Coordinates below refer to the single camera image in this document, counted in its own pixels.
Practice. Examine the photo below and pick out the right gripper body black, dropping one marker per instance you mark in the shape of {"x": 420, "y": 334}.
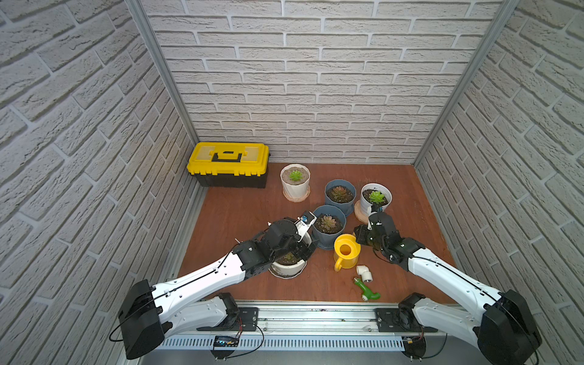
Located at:
{"x": 365, "y": 236}

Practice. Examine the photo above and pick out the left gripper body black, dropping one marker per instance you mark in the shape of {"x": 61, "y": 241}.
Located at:
{"x": 301, "y": 242}

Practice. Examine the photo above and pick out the large white pot succulent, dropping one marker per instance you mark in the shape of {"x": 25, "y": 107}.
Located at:
{"x": 287, "y": 267}

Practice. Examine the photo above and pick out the yellow watering can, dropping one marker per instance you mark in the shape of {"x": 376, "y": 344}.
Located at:
{"x": 346, "y": 252}

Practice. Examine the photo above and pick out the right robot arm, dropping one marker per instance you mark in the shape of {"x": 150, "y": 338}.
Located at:
{"x": 499, "y": 324}

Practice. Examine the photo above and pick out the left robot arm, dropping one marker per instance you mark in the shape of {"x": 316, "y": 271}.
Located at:
{"x": 150, "y": 313}

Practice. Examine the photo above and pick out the white pipe elbow fitting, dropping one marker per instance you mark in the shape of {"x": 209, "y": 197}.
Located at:
{"x": 364, "y": 274}

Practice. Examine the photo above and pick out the white pot green succulent right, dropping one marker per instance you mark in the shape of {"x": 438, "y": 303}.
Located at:
{"x": 374, "y": 193}

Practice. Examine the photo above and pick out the white pot green succulent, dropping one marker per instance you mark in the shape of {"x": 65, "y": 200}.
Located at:
{"x": 374, "y": 193}
{"x": 295, "y": 180}

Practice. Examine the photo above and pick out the blue pot succulent front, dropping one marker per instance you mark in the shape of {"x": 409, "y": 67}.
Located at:
{"x": 330, "y": 224}

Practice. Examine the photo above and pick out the blue pot succulent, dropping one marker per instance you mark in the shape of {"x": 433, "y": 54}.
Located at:
{"x": 330, "y": 224}
{"x": 341, "y": 194}

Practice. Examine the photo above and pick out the blue pot succulent back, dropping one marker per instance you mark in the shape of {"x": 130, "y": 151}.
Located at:
{"x": 341, "y": 194}

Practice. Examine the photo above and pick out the white pot green succulent back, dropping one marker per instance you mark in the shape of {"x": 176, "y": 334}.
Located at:
{"x": 295, "y": 180}

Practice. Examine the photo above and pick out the green pipe fitting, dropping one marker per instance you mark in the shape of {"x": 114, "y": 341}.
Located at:
{"x": 367, "y": 293}

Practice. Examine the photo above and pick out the yellow black toolbox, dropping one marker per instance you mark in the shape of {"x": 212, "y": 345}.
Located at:
{"x": 230, "y": 164}

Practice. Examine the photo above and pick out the right controller board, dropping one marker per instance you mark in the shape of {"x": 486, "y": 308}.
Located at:
{"x": 414, "y": 347}

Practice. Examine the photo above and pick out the controller board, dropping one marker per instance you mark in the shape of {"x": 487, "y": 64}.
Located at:
{"x": 414, "y": 347}
{"x": 224, "y": 346}

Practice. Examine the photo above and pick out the left controller board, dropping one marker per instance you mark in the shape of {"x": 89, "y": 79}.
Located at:
{"x": 224, "y": 346}

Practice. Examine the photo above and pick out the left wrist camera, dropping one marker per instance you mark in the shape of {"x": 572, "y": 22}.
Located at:
{"x": 304, "y": 223}

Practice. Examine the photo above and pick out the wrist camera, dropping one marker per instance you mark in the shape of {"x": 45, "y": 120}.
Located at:
{"x": 304, "y": 223}
{"x": 376, "y": 208}

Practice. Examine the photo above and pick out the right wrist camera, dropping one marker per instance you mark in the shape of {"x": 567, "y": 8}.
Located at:
{"x": 376, "y": 208}

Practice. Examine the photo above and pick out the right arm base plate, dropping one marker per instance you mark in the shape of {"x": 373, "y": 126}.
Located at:
{"x": 396, "y": 320}

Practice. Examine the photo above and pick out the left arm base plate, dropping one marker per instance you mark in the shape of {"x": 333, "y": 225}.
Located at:
{"x": 245, "y": 321}

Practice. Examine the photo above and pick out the aluminium rail frame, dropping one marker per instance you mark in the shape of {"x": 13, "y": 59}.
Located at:
{"x": 308, "y": 327}

